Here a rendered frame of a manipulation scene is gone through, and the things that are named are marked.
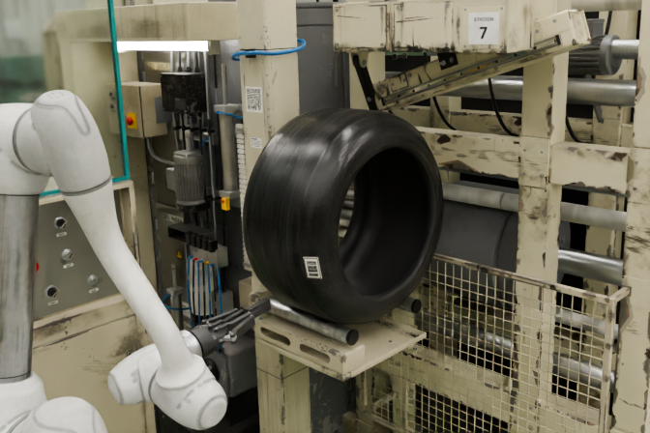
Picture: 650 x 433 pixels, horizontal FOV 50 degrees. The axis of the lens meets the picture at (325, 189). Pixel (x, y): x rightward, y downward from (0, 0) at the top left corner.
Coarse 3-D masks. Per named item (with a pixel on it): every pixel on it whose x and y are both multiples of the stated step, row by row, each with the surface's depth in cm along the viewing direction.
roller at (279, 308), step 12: (276, 300) 211; (276, 312) 207; (288, 312) 204; (300, 312) 201; (300, 324) 201; (312, 324) 197; (324, 324) 194; (336, 324) 193; (336, 336) 191; (348, 336) 188
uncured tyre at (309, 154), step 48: (288, 144) 185; (336, 144) 177; (384, 144) 185; (288, 192) 176; (336, 192) 175; (384, 192) 227; (432, 192) 204; (288, 240) 176; (336, 240) 176; (384, 240) 226; (432, 240) 207; (288, 288) 185; (336, 288) 180; (384, 288) 213
